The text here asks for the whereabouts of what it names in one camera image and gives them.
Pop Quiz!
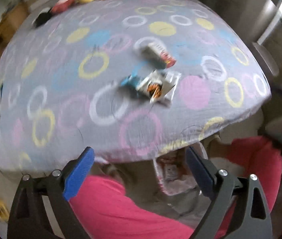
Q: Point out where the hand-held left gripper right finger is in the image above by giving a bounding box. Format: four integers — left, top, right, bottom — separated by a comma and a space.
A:
186, 146, 273, 239

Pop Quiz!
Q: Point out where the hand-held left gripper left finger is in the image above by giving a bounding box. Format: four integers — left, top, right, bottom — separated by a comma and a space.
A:
7, 146, 95, 239

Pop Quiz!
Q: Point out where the white plastic trash bag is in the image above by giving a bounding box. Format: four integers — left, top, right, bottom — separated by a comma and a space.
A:
153, 143, 207, 197

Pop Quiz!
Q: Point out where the clear snack wrapper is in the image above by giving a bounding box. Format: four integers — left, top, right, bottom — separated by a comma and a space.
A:
136, 70, 182, 106

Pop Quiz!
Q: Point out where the small blue packet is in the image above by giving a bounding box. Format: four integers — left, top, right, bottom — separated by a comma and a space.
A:
120, 74, 142, 94

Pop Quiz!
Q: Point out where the red white small carton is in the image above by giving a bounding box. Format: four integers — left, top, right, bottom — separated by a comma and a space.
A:
141, 42, 177, 68

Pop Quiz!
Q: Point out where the person's right leg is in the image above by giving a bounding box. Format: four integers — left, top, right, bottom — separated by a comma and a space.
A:
212, 137, 282, 239

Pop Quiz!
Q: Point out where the person's leg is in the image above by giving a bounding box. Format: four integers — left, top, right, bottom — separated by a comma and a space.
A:
212, 137, 282, 239
68, 174, 189, 239

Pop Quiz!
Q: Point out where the person's left leg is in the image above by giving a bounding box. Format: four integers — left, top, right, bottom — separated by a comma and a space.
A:
68, 174, 189, 239

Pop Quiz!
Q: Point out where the glazed balcony door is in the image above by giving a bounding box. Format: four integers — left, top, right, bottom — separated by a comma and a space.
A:
231, 0, 282, 55

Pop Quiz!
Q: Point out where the black plush toy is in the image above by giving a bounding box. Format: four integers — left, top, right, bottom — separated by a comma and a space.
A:
32, 7, 53, 28

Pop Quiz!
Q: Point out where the wooden dresser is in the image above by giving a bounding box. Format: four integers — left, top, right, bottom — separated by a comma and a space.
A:
0, 2, 29, 53

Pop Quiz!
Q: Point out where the red plush toy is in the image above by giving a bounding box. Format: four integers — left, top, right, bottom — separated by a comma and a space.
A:
51, 0, 75, 14

